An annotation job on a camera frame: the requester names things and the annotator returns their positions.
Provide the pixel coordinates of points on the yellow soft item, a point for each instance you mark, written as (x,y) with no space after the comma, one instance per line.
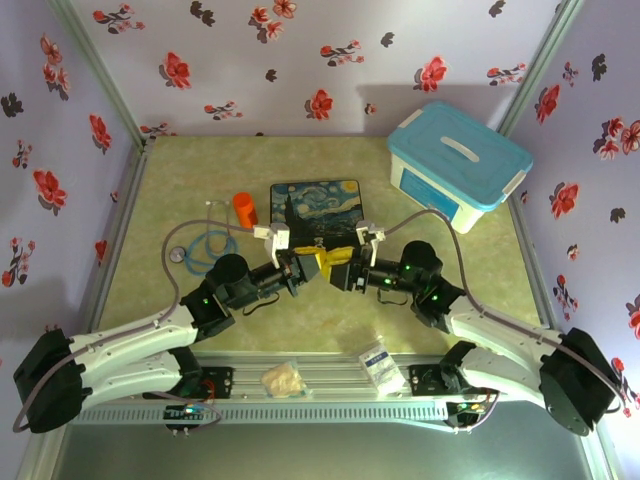
(332,257)

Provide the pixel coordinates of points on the starry night tin box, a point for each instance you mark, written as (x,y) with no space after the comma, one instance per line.
(310,210)

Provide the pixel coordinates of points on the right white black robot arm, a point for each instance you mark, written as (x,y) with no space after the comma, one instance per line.
(505,335)

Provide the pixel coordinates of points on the blue stethoscope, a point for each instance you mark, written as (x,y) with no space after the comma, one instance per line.
(200,250)

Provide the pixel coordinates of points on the orange plastic cup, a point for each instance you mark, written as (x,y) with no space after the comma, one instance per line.
(245,210)

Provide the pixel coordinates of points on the white gauze packet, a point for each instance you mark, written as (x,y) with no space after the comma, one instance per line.
(382,370)

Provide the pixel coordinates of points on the bag of cotton balls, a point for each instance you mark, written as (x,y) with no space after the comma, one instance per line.
(284,381)

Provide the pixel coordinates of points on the white storage box blue lid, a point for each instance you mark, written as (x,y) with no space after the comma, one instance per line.
(450,160)

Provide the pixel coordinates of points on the left circuit board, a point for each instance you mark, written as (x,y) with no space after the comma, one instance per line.
(185,411)

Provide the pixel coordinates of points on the circuit board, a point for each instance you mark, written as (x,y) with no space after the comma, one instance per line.
(467,410)
(185,411)

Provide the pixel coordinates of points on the right circuit board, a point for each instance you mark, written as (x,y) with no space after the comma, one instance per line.
(467,410)

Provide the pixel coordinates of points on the aluminium rail table edge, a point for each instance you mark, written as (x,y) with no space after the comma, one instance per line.
(330,375)

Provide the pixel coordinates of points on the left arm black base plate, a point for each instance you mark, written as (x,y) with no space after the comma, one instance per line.
(220,382)

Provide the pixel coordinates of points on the aluminium side rail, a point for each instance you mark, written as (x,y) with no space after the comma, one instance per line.
(535,280)
(120,225)

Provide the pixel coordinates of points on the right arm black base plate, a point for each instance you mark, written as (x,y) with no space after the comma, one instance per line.
(425,380)

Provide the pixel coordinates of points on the aluminium corner post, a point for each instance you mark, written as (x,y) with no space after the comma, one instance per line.
(540,65)
(100,75)

